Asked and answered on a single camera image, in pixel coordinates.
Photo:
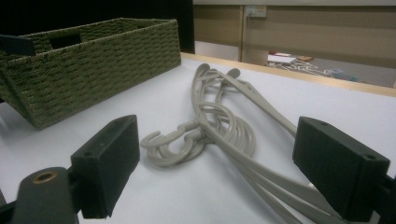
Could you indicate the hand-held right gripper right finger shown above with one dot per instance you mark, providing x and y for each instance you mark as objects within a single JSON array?
[{"x": 339, "y": 168}]

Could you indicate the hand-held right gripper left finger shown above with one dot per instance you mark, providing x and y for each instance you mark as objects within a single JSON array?
[{"x": 106, "y": 161}]

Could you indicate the beige plastic clothes hanger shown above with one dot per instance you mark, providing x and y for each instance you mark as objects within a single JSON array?
[
  {"x": 174, "y": 160},
  {"x": 258, "y": 99},
  {"x": 249, "y": 165}
]

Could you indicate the green woven basket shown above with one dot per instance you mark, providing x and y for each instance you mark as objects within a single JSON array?
[{"x": 93, "y": 71}]

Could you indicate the white table mat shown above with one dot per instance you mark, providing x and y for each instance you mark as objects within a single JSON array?
[{"x": 155, "y": 193}]

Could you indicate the white flat sheet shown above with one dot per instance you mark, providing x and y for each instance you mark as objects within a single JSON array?
[{"x": 281, "y": 58}]

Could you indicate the wooden cabinet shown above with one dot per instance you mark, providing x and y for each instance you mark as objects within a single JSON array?
[{"x": 311, "y": 34}]

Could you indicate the white wall socket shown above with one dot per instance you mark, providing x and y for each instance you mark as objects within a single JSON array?
[{"x": 256, "y": 11}]

